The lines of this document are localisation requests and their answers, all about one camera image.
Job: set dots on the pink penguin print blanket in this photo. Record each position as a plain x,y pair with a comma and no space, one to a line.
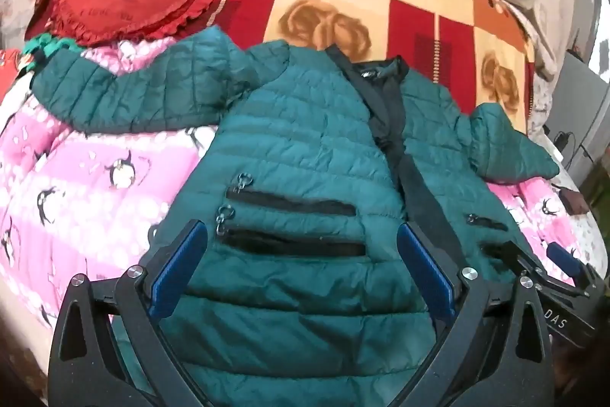
71,178

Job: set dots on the dark brown pouch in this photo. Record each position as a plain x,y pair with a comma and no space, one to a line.
573,200

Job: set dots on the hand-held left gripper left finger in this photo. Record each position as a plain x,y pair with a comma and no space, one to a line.
175,266

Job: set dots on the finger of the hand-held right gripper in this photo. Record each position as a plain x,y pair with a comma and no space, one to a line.
564,259
522,257

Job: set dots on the green frilled cloth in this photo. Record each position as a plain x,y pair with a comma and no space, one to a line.
45,43

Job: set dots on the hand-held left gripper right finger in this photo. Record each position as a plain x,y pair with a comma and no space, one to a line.
424,268

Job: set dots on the green puffer jacket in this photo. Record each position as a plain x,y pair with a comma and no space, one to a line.
305,159

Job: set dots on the red cloth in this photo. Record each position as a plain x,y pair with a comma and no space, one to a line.
12,73

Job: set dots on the grey cabinet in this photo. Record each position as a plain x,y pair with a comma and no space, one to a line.
584,102

